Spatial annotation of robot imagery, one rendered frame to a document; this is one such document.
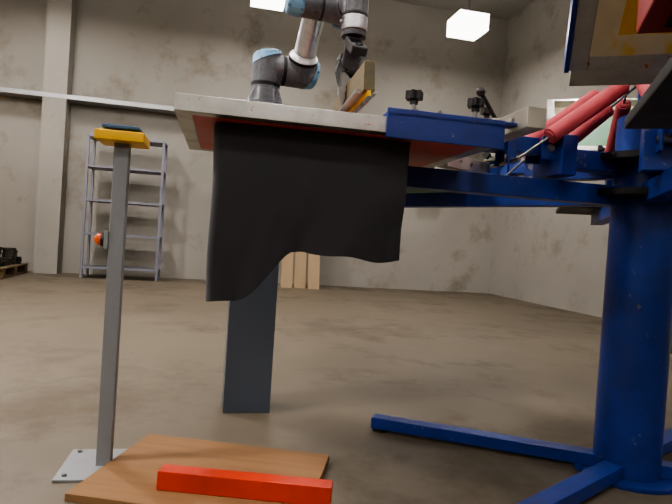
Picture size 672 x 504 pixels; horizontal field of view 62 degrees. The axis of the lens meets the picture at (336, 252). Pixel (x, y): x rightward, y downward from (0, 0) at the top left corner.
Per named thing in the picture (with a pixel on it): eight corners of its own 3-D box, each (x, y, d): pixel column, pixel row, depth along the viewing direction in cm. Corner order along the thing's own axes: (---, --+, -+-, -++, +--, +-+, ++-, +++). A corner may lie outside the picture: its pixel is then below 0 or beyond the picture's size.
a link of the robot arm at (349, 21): (370, 15, 158) (342, 11, 157) (369, 31, 158) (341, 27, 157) (364, 24, 166) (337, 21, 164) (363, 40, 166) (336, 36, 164)
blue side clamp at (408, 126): (386, 136, 131) (388, 106, 131) (380, 140, 136) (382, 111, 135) (503, 149, 137) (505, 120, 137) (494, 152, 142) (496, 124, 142)
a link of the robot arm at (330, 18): (317, 2, 174) (328, -13, 163) (351, 8, 177) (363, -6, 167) (316, 27, 174) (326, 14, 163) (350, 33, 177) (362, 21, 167)
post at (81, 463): (51, 483, 148) (72, 120, 146) (73, 451, 169) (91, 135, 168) (138, 481, 152) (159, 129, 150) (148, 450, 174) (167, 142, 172)
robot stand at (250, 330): (221, 399, 232) (240, 111, 230) (265, 399, 236) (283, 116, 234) (222, 413, 215) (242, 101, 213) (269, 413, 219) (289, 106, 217)
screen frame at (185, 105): (173, 109, 122) (174, 92, 122) (189, 149, 179) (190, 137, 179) (503, 145, 138) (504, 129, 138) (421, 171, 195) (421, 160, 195)
